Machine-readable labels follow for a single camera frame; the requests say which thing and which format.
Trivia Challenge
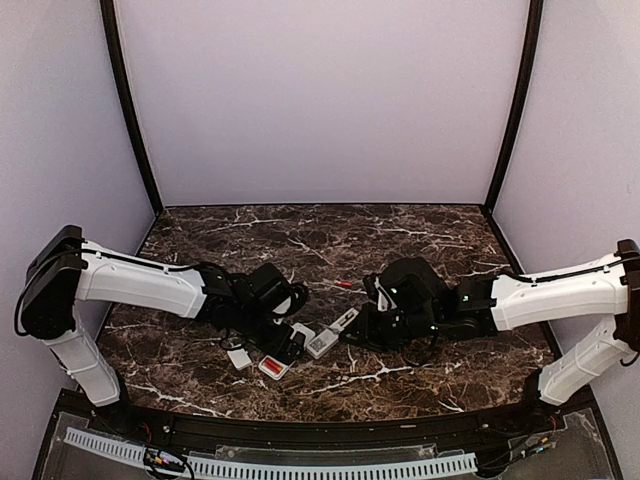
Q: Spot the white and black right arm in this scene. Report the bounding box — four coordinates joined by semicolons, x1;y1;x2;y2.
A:
339;239;639;434

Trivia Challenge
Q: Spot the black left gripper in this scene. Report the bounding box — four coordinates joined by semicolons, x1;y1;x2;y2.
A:
233;306;306;366

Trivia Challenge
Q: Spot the white slotted cable duct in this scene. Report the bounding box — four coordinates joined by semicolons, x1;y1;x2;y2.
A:
64;427;478;479

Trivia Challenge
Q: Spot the white KT-16 remote control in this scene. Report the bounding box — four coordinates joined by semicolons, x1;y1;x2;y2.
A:
306;308;359;360

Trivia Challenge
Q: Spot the white remote with green buttons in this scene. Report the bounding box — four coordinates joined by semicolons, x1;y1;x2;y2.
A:
258;323;316;380

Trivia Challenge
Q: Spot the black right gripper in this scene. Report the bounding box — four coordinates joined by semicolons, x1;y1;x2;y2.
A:
340;300;441;352

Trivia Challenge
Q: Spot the right black frame post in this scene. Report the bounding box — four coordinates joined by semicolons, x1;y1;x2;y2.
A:
483;0;544;217

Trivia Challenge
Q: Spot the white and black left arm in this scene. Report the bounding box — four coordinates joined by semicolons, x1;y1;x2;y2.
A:
14;225;313;436

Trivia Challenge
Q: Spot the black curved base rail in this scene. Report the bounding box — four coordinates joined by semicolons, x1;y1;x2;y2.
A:
91;404;565;450

